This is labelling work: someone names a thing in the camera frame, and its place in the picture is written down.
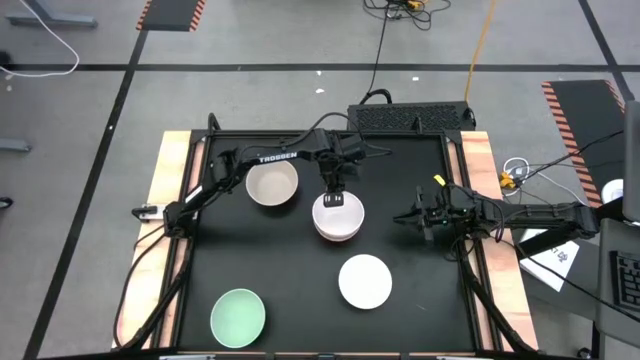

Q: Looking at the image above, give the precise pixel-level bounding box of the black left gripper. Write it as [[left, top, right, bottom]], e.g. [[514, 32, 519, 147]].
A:
[[319, 149, 360, 208]]

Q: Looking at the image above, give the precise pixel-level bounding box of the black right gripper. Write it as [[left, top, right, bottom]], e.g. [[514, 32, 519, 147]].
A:
[[393, 185, 454, 243]]

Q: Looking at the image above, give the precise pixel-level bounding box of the white bowl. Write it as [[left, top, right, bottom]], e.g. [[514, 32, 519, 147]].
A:
[[311, 190, 366, 238], [337, 253, 394, 311]]

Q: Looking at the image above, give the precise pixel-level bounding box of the wide beige bowl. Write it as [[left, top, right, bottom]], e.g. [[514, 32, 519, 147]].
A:
[[244, 159, 300, 208]]

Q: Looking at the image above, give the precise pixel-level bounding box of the mint green bowl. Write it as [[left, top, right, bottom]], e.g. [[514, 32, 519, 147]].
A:
[[209, 287, 267, 350]]

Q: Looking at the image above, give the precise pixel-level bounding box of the wooden table side board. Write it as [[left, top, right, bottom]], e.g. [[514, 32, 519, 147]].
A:
[[449, 130, 540, 351], [111, 130, 207, 351]]

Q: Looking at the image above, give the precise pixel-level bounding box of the black perforated computer case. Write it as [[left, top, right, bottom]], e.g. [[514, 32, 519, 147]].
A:
[[346, 100, 477, 134]]

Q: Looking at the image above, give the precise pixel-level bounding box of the white paper sheet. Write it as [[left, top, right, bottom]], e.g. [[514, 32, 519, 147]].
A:
[[518, 228, 582, 294]]

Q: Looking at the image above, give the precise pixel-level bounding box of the black hazard-striped floor mat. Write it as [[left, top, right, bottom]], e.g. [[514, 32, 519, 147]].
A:
[[540, 79, 627, 210], [135, 0, 208, 33]]

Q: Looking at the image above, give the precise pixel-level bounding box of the white cup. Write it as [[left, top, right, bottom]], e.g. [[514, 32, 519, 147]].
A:
[[600, 177, 626, 206]]

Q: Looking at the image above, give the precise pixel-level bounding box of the grey desk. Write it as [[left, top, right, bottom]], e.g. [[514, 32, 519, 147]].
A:
[[593, 217, 640, 347]]

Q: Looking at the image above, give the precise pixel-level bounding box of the black keyboard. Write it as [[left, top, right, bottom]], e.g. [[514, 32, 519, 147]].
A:
[[608, 249, 640, 315]]

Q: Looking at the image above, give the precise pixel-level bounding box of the grey monitor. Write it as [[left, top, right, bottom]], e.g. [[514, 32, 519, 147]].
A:
[[621, 99, 640, 224]]

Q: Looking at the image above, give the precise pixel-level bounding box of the grey metal table foot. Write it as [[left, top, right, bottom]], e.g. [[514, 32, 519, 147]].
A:
[[0, 138, 33, 154], [5, 0, 99, 29]]

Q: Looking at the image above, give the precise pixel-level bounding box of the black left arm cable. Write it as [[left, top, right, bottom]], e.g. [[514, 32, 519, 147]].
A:
[[248, 111, 394, 157]]

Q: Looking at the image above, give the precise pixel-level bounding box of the black aluminium table frame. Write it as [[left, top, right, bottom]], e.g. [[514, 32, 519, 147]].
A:
[[112, 112, 540, 360]]

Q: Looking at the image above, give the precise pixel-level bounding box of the white coiled cable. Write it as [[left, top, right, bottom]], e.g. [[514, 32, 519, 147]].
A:
[[502, 156, 596, 211]]

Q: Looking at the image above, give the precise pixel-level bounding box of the black computer power cable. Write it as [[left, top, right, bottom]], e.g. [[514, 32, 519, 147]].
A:
[[357, 7, 394, 106]]

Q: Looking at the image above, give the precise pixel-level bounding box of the yellow hanging power cable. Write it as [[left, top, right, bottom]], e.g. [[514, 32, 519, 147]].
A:
[[463, 0, 499, 105]]

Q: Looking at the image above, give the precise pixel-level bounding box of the black floor cable bundle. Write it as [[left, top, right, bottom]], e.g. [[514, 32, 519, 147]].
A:
[[362, 0, 452, 32]]

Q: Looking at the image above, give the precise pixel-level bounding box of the white floor cable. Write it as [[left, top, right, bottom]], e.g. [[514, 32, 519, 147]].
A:
[[0, 0, 81, 79]]

